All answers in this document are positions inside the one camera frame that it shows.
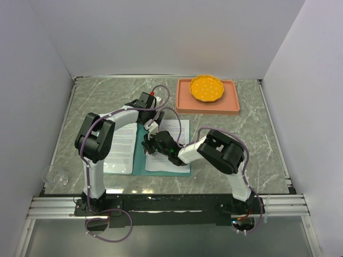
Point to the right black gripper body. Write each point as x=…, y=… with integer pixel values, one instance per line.
x=153, y=146

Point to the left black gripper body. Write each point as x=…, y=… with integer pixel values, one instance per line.
x=151, y=114

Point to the teal file folder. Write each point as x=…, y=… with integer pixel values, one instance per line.
x=139, y=159

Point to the printed paper sheet top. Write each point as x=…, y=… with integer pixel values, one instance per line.
x=119, y=161

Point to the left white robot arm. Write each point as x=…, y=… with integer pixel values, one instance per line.
x=94, y=141

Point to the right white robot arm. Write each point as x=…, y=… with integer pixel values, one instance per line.
x=222, y=149

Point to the orange dotted plate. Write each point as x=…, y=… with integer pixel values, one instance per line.
x=206, y=88

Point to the pink rectangular tray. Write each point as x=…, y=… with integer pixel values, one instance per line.
x=228, y=104

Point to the clear glass cup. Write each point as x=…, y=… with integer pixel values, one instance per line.
x=55, y=175

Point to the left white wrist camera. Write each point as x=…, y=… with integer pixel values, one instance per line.
x=156, y=100

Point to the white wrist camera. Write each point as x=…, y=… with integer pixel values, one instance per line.
x=151, y=127
x=156, y=100

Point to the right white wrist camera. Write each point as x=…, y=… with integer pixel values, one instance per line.
x=151, y=127

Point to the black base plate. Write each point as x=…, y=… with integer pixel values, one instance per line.
x=120, y=210

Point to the aluminium frame rail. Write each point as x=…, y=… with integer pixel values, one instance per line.
x=269, y=205

